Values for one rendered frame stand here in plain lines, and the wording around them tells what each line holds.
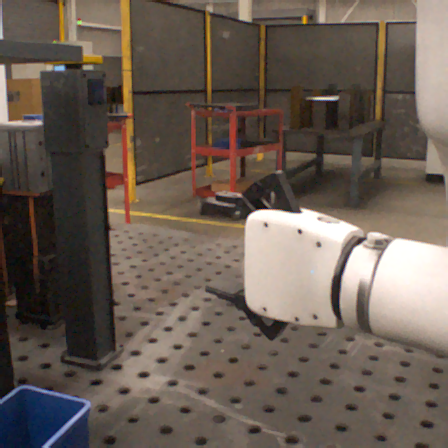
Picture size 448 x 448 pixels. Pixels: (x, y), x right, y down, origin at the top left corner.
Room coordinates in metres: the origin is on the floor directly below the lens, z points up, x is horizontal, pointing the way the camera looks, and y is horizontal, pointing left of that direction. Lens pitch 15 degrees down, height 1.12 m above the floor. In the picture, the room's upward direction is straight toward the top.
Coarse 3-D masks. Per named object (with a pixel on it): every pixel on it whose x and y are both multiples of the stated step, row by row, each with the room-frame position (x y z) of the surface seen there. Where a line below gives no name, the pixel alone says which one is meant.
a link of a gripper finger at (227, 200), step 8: (256, 184) 0.49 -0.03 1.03; (224, 192) 0.53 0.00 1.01; (248, 192) 0.50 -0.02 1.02; (256, 192) 0.49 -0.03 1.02; (208, 200) 0.52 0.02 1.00; (216, 200) 0.52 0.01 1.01; (224, 200) 0.51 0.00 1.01; (232, 200) 0.51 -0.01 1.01; (248, 200) 0.50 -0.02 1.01; (256, 200) 0.50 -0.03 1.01; (208, 208) 0.52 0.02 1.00; (216, 208) 0.51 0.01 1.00; (224, 208) 0.50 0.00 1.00; (232, 208) 0.50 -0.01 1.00
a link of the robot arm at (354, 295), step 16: (368, 240) 0.41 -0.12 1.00; (384, 240) 0.42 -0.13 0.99; (352, 256) 0.41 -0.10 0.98; (368, 256) 0.40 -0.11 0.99; (352, 272) 0.40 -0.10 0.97; (368, 272) 0.39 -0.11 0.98; (352, 288) 0.39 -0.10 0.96; (368, 288) 0.38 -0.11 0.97; (352, 304) 0.39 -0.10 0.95; (352, 320) 0.40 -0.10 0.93
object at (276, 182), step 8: (272, 176) 0.48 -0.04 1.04; (280, 176) 0.48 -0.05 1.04; (264, 184) 0.49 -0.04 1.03; (272, 184) 0.48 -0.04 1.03; (280, 184) 0.48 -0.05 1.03; (288, 184) 0.48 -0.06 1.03; (264, 192) 0.49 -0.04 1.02; (280, 192) 0.48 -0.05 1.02; (288, 192) 0.48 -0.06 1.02; (280, 200) 0.48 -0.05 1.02; (288, 200) 0.47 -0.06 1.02; (296, 200) 0.48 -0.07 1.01; (288, 208) 0.47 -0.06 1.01; (296, 208) 0.47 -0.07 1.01
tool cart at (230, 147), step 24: (192, 120) 4.60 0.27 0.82; (240, 120) 5.16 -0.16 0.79; (192, 144) 4.60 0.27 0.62; (216, 144) 4.60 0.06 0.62; (240, 144) 4.76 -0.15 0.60; (264, 144) 4.82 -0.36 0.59; (192, 168) 4.60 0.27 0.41; (240, 168) 5.16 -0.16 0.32; (216, 192) 4.44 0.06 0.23; (240, 192) 4.42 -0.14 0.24
